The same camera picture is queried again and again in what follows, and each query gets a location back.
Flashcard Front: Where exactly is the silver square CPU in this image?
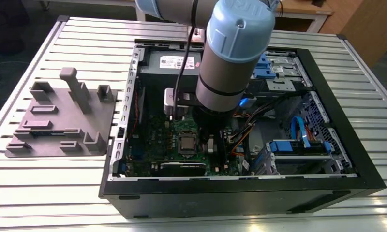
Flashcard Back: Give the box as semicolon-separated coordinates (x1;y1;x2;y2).
179;137;197;150

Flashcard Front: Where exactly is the metal socket cover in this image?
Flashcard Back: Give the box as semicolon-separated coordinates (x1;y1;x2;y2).
177;130;201;155

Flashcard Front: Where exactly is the black RAM slot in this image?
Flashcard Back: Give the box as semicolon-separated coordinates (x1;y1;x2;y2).
218;130;230;170
210;152;221;171

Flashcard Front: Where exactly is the green motherboard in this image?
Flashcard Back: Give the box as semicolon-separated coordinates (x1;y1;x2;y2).
125;113;244;177

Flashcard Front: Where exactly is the black graphics card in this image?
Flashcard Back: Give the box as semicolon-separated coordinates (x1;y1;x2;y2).
150;161;209;177

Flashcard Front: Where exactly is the grey power supply unit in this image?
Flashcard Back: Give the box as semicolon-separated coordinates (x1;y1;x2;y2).
138;50;203;114

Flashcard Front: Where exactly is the blue disk carrier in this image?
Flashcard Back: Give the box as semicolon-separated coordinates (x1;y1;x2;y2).
266;140;336;156
252;52;278;80

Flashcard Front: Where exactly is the blue board connector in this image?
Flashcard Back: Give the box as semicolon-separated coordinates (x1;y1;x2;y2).
131;147;146;162

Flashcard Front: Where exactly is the silver drive cage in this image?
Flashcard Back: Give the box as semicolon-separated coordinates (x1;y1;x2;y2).
245;49;313;105
252;139;358;178

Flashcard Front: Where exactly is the black PC case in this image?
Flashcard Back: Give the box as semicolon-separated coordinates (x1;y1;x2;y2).
98;38;387;219

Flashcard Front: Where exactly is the grey parts rack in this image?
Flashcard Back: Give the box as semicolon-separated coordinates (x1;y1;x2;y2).
4;67;119;158

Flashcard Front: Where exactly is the blue RAM stick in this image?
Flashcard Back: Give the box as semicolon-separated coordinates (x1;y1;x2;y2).
31;131;69;137

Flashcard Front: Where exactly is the wooden cabinet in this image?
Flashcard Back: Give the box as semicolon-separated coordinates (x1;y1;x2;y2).
320;0;387;70

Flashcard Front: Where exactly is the dark office chair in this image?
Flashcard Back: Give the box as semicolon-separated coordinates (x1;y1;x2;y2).
0;0;33;58

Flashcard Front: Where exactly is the small grey camera box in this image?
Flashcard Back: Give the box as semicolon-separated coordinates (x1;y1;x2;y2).
238;96;258;108

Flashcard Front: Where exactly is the orange wire bundle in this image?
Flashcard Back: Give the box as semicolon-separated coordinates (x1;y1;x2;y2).
229;137;249;159

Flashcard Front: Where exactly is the white black-faced camera box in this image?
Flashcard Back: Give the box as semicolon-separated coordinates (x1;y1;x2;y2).
163;87;177;115

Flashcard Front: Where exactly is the black cable bundle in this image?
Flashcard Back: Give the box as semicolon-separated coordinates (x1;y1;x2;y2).
229;91;310;143

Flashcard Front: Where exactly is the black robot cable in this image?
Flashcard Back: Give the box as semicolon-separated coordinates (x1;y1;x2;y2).
173;0;199;120

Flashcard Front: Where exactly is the blue flat wire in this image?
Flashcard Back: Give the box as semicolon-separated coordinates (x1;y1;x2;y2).
290;116;312;148

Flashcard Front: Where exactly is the brown base plate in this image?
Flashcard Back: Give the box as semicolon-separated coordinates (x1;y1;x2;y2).
193;28;206;44

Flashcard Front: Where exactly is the wooden desk white frame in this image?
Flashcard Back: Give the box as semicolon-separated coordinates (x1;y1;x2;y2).
135;0;336;33

